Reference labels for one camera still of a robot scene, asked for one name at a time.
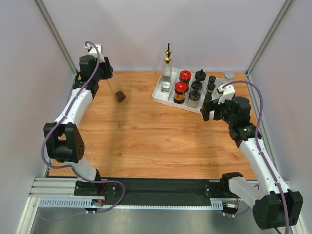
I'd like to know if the small black-cap spice jar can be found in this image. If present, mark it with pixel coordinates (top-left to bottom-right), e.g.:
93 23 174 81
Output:
204 95 212 103

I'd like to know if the glass jar with white granules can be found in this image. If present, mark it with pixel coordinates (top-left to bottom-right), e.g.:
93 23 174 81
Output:
187 90 201 108

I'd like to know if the small dark spice jar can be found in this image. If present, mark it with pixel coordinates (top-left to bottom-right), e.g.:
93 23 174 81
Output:
206 83 215 96

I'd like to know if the glass jar with brown lumps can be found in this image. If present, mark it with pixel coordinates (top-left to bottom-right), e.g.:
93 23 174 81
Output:
191 80 202 91

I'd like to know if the silver-top pepper grinder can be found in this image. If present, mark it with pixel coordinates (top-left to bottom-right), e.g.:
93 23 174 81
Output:
208 76 216 84

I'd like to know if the oil bottle with dark sauce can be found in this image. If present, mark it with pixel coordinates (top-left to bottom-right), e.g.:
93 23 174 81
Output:
107 74 126 102

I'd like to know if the black-lid glass condiment jar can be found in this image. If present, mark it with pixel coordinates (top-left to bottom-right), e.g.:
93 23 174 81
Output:
195 69 206 82

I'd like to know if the silver-lid salt shaker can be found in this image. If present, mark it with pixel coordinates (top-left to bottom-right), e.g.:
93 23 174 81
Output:
222 72 235 84

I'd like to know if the red-lid sauce bottle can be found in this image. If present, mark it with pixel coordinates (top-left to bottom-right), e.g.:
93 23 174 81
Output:
174 81 188 104

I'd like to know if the red-lid sauce jar front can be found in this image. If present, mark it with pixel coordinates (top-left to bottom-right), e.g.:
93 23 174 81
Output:
179 70 192 86

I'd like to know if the tall bottle with dark sauce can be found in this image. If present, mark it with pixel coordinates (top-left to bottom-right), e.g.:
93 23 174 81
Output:
167 45 172 78

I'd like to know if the clear oil bottle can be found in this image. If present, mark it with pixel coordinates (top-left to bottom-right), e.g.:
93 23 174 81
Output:
161 43 171 93

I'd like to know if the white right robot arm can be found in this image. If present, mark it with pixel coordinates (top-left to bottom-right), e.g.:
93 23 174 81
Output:
200 97 303 230

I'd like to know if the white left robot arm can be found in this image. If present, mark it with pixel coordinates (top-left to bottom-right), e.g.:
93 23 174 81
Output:
43 55 113 196

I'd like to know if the white divided organizer tray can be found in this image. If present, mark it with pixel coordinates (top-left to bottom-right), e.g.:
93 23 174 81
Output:
152 68 209 114

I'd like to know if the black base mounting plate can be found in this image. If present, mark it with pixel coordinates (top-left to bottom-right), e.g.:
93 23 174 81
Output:
74 177 237 207

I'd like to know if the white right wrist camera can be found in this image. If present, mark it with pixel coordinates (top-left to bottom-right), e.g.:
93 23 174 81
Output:
217 84 235 105

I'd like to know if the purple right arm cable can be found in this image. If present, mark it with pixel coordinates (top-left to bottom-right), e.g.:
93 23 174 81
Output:
219 80 292 234

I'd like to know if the aluminium frame post left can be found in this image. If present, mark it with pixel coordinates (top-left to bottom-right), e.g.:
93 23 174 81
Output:
33 0 78 74

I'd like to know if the aluminium frame post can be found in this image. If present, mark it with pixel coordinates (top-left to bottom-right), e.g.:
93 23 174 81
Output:
245 0 294 77
33 0 78 74

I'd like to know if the aluminium frame post right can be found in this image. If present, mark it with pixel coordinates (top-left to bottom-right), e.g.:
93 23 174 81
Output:
245 0 294 77

